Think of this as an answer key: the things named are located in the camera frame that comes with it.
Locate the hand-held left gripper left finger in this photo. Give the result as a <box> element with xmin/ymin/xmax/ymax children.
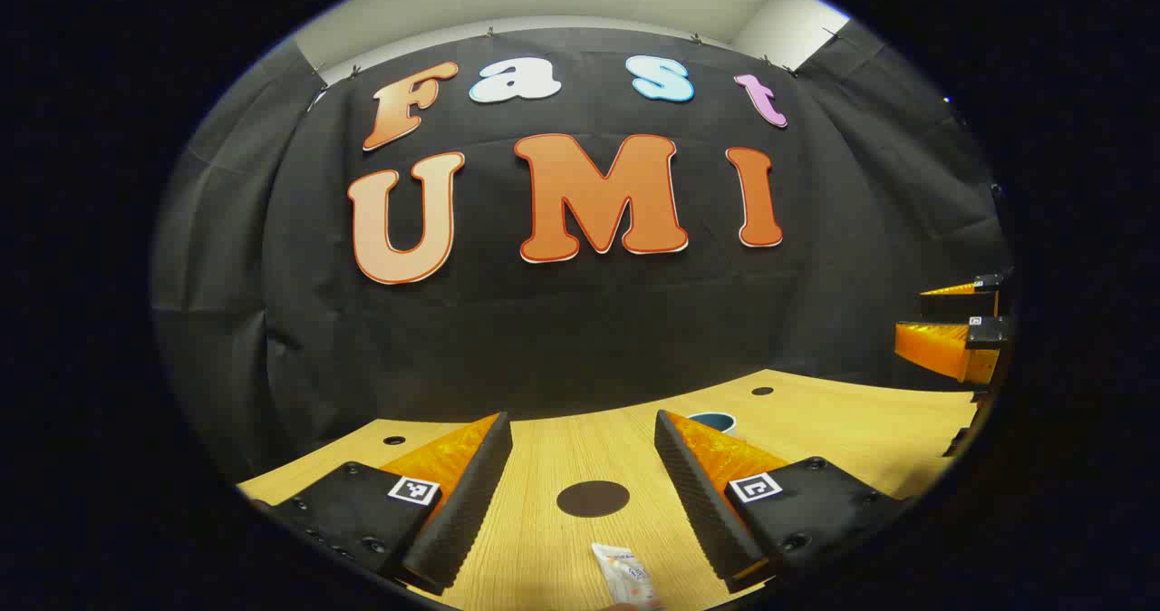
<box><xmin>249</xmin><ymin>411</ymin><xmax>515</xmax><ymax>596</ymax></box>

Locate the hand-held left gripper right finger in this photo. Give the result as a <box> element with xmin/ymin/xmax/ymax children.
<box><xmin>653</xmin><ymin>408</ymin><xmax>912</xmax><ymax>595</ymax></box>

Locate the white toothpaste tube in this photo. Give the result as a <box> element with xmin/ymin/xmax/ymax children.
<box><xmin>591</xmin><ymin>543</ymin><xmax>667</xmax><ymax>611</ymax></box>

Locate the dark brown round coaster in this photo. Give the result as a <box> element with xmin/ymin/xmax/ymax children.
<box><xmin>556</xmin><ymin>480</ymin><xmax>631</xmax><ymax>519</ymax></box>

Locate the wooden desktop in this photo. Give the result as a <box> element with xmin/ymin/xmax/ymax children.
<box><xmin>236</xmin><ymin>368</ymin><xmax>984</xmax><ymax>611</ymax></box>

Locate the black backdrop cloth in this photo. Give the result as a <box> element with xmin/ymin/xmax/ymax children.
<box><xmin>150</xmin><ymin>26</ymin><xmax>1016</xmax><ymax>485</ymax></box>

